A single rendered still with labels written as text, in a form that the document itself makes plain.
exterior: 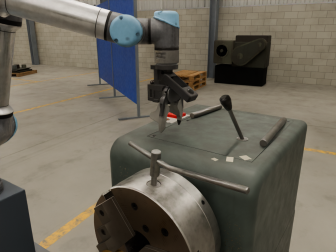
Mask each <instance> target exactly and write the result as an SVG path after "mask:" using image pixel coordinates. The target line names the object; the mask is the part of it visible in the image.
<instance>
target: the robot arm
mask: <svg viewBox="0 0 336 252"><path fill-rule="evenodd" d="M23 19H27V20H31V21H34V22H38V23H42V24H46V25H49V26H53V27H57V28H60V29H64V30H68V31H72V32H75V33H79V34H83V35H86V36H90V37H94V38H98V39H101V40H105V41H108V42H112V43H115V44H117V45H119V46H121V47H125V48H129V47H133V46H135V45H154V62H155V63H156V64H155V65H150V69H151V70H153V74H154V80H151V81H152V82H151V81H150V84H148V85H147V98H148V101H152V102H155V103H159V104H158V105H157V109H156V110H155V111H152V112H151V113H150V115H149V117H150V118H151V119H152V120H154V121H156V122H157V123H158V128H159V132H160V133H162V132H163V131H164V129H165V128H166V122H167V115H168V113H169V112H170V113H172V114H174V115H176V116H177V123H178V125H180V124H181V121H182V116H183V108H184V100H185V101H186V102H187V103H188V102H191V101H194V100H196V98H197V97H198V94H197V93H196V92H195V91H194V90H193V89H192V88H191V87H190V86H189V85H187V84H186V83H185V82H184V81H183V80H182V79H181V78H180V77H179V76H177V75H176V74H175V73H174V72H173V70H176V69H178V63H179V29H180V25H179V14H178V13H177V12H176V11H171V10H161V11H155V12H154V16H153V18H135V17H134V16H132V15H128V14H121V13H118V12H114V11H110V10H107V9H104V8H100V7H97V6H93V5H89V4H86V3H82V2H79V1H75V0H0V146H1V145H2V144H4V143H6V142H8V141H9V140H10V139H11V138H12V137H13V136H14V135H15V133H16V131H17V128H18V122H17V119H16V117H15V116H14V114H13V112H14V110H13V108H12V107H11V106H10V105H9V100H10V89H11V78H12V67H13V56H14V45H15V34H16V31H17V30H18V29H20V28H21V27H22V21H23ZM153 81H154V82H153ZM168 104H169V105H170V106H168Z"/></svg>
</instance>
